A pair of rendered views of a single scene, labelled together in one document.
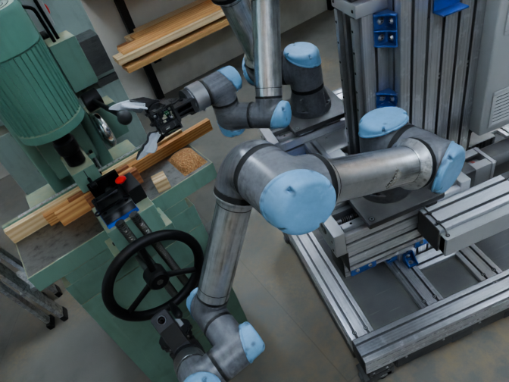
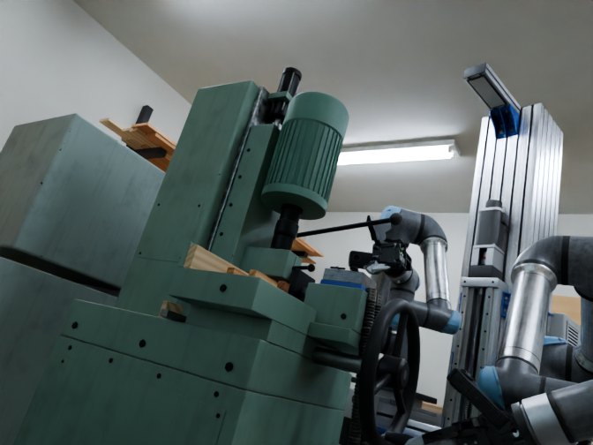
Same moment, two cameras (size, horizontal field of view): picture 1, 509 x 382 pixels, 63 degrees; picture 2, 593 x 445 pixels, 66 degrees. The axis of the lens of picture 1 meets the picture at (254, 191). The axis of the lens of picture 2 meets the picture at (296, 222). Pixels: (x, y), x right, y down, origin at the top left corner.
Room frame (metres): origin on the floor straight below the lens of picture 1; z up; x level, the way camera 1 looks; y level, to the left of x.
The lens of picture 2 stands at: (0.09, 1.02, 0.74)
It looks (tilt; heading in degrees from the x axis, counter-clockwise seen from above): 19 degrees up; 329
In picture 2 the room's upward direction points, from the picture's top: 15 degrees clockwise
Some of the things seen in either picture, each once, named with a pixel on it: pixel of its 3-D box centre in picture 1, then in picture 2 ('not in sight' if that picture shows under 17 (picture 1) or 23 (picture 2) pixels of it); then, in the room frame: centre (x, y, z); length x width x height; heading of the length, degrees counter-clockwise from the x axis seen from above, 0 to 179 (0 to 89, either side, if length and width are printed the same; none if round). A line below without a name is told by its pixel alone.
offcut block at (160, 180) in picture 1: (160, 182); not in sight; (1.01, 0.26, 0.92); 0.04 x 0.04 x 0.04; 15
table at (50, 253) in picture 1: (124, 213); (305, 326); (0.97, 0.39, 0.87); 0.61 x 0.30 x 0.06; 115
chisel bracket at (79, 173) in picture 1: (83, 170); (269, 268); (1.08, 0.47, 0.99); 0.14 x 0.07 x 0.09; 25
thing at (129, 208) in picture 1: (119, 198); (351, 282); (0.90, 0.35, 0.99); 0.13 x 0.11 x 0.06; 115
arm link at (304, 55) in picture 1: (301, 65); (400, 341); (1.31, -0.28, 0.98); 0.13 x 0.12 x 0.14; 60
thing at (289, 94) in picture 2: not in sight; (284, 95); (1.19, 0.52, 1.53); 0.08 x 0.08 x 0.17; 25
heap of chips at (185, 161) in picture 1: (185, 158); not in sight; (1.10, 0.18, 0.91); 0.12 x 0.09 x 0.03; 25
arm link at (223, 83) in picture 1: (220, 86); (404, 278); (1.07, 0.00, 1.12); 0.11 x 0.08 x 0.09; 115
